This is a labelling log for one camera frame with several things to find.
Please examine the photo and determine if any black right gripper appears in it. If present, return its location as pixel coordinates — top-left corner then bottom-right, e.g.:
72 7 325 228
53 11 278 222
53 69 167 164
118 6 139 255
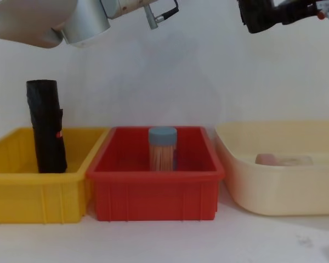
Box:
237 0 329 35

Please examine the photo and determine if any pink plastic cup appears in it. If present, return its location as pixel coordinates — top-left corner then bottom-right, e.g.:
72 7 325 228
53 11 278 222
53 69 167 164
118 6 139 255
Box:
255 153 278 166

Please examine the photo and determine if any toothpick jar with blue lid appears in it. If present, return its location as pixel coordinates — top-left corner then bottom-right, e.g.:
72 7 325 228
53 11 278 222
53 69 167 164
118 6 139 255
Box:
148 126 178 172

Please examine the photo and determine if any cream plastic basin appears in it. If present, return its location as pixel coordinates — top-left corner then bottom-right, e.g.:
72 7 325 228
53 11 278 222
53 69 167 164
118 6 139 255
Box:
214 120 329 217

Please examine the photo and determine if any red plastic bin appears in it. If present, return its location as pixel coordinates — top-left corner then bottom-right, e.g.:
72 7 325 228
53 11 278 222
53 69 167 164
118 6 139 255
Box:
86 125 226 222

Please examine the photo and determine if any black bag roll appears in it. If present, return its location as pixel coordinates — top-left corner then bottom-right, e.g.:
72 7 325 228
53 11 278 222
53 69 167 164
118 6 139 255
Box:
26 79 69 174

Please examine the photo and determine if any yellow plastic bin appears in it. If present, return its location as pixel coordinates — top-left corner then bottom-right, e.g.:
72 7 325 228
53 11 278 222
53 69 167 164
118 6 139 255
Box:
0 127 111 225

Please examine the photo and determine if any thin dark cable silver plug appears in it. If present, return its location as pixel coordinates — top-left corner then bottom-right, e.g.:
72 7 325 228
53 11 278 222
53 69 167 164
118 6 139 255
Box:
143 0 180 30

